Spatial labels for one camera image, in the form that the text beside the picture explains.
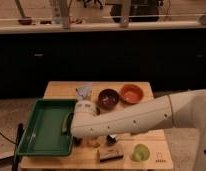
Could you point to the green plastic tray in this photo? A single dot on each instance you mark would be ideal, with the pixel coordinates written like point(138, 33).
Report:
point(43, 135)

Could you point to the dark brown bowl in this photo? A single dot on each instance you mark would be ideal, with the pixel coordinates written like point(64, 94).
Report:
point(108, 99)

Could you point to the orange red bowl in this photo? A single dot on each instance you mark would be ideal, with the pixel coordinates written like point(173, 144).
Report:
point(131, 93)

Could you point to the green cucumber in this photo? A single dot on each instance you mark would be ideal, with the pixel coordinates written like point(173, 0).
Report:
point(67, 122)

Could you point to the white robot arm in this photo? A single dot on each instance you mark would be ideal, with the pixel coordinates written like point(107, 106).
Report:
point(179, 110)

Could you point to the wooden block eraser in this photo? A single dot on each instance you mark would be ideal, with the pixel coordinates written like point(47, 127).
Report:
point(105, 154)

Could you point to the dark brown chain toy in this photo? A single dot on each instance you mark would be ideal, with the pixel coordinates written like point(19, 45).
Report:
point(77, 141)

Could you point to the green plastic cup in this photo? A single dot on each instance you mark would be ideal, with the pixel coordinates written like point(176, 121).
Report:
point(140, 153)

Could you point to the red orange apple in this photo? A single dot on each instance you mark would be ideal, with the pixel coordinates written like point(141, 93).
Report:
point(95, 142)

